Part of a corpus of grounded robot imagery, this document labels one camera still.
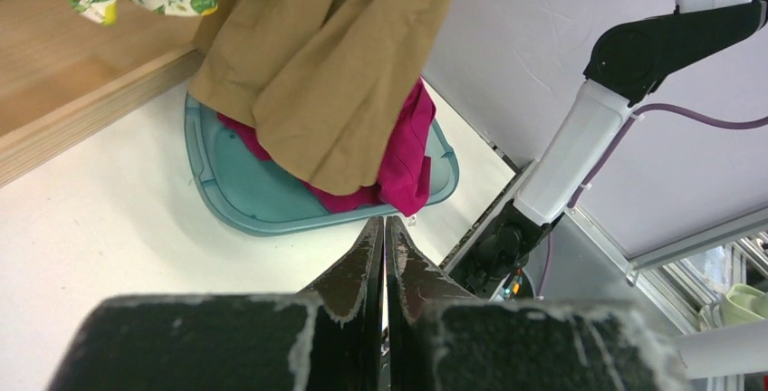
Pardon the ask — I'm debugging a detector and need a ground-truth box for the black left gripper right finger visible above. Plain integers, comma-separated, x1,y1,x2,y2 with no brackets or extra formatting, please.
385,216,690,390

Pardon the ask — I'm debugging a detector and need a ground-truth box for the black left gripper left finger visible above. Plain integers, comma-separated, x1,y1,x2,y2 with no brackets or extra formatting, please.
49,217,384,390

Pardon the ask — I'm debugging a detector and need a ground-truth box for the magenta cloth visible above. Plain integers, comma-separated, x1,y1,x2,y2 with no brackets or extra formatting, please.
216,76,438,218

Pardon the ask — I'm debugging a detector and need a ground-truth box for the brown skirt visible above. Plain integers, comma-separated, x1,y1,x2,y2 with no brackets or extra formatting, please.
188,0,452,196

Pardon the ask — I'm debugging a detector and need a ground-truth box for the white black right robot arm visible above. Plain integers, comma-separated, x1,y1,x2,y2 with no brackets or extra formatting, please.
450,0,767,300

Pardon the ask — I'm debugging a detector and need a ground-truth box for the teal plastic basket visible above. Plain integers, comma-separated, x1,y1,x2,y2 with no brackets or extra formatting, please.
183,91,461,238

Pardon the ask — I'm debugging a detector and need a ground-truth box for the white cylindrical object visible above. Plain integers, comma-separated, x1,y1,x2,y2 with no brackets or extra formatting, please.
673,319,767,379

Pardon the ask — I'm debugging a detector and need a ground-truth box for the pale green cup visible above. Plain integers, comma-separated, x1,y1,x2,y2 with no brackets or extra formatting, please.
720,284,767,326

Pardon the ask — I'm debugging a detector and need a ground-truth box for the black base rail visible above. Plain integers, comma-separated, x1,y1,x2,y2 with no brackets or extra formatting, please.
439,161,552,300

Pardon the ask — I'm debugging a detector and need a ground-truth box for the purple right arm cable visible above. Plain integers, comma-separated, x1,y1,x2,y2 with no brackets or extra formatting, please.
536,103,768,300

